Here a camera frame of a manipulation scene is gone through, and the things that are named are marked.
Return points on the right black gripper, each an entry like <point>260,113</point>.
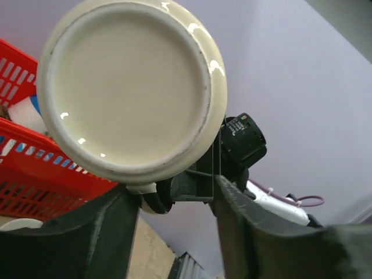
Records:
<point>238,146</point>

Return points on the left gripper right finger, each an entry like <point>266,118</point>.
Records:
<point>256,243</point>

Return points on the brown floral mug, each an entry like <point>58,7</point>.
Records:
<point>17,224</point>

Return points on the aluminium frame rail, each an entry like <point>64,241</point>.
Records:
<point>186,267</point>

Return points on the blue white snack bag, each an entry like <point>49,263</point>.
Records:
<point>27,113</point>

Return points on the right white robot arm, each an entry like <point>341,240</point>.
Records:
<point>289,207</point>

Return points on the white cream mug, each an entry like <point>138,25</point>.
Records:
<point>132,91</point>

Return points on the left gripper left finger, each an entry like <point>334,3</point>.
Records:
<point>94,240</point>

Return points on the red plastic basket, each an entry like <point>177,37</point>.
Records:
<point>38,180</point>

